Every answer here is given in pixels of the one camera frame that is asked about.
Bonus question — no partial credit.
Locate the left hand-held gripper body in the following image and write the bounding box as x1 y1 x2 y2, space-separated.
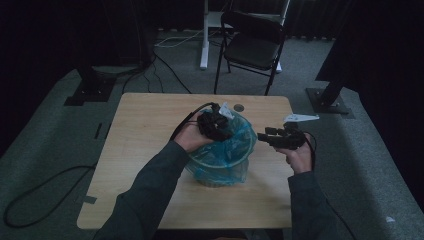
196 101 237 143

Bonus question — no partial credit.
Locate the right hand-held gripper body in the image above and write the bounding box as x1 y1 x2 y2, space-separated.
274 113 321 151

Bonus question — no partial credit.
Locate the blue transparent plastic container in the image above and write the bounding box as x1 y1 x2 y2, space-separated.
184 109 259 188

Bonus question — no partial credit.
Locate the round waste bin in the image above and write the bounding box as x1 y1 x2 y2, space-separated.
189 132 258 189

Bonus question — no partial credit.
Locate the person's right hand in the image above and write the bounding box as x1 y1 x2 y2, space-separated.
275 134 316 175

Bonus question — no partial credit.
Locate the person's left hand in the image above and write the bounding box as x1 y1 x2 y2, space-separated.
174 111 215 154

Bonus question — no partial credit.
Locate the black metal stand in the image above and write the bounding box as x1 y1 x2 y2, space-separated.
305 49 352 116
63 64 117 107

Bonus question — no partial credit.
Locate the white desk leg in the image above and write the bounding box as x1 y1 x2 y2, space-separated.
275 0 292 74
199 0 212 71

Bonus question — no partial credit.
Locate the black folding chair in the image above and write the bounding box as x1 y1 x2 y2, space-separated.
214 10 288 97

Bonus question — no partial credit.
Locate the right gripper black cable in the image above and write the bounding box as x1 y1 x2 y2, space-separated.
303 130 358 240

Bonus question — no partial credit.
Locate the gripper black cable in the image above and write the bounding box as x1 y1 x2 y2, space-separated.
303 130 358 240
169 102 215 142

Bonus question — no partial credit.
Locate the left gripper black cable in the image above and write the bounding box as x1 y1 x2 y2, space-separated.
169 102 215 142

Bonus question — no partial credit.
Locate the black floor cable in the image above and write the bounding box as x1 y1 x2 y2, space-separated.
121 52 193 95

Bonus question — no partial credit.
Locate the white floor cable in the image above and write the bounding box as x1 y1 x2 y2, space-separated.
154 29 205 49

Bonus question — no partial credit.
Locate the long looped black cable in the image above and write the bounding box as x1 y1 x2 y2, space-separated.
2 164 98 230

